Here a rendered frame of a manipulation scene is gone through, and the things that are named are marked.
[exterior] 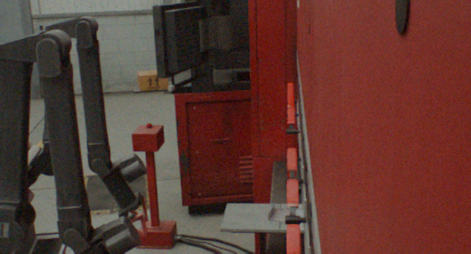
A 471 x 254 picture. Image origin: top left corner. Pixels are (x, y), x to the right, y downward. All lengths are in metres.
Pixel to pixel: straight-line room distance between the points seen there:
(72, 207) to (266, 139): 1.47
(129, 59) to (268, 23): 6.23
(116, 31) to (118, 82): 0.81
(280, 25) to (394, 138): 2.15
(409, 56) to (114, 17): 8.26
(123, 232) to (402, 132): 0.99
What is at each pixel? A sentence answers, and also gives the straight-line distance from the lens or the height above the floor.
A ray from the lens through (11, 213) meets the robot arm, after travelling 1.12.
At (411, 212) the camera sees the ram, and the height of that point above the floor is 1.64.
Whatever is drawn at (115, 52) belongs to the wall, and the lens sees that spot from 8.45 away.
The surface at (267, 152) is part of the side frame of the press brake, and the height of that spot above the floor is 0.92.
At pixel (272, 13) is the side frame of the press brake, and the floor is 1.56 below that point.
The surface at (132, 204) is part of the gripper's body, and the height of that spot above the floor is 1.09.
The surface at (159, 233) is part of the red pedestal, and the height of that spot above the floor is 0.11.
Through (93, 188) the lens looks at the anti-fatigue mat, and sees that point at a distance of 4.65.
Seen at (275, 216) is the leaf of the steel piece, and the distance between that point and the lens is 1.63.
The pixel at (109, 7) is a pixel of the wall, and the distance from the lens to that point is 8.40.
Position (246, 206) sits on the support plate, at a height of 1.00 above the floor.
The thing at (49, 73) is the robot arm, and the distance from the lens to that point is 1.01.
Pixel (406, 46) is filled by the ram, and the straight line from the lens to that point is 0.17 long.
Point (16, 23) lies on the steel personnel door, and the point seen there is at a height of 1.18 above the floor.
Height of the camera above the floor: 1.71
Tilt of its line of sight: 15 degrees down
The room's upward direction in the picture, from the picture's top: 2 degrees counter-clockwise
